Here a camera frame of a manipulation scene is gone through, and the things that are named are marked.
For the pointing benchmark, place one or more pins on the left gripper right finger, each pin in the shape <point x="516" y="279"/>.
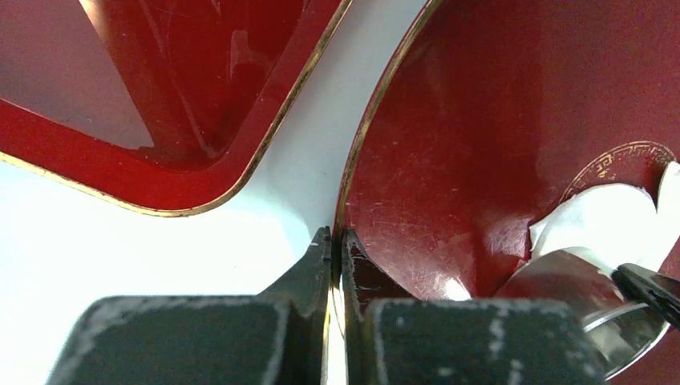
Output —
<point x="393" y="338"/>

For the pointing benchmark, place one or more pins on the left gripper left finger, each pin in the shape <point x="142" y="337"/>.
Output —
<point x="279" y="336"/>

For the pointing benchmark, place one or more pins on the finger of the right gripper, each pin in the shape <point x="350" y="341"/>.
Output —
<point x="657" y="291"/>

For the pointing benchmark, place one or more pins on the small metal cup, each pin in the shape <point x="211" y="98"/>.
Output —
<point x="623" y="331"/>

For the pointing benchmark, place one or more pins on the round red plate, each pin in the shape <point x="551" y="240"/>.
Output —
<point x="488" y="116"/>

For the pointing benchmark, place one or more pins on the white dough ball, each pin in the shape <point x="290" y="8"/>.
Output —
<point x="612" y="224"/>

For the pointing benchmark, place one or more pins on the rectangular red tray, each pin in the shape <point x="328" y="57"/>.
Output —
<point x="161" y="107"/>

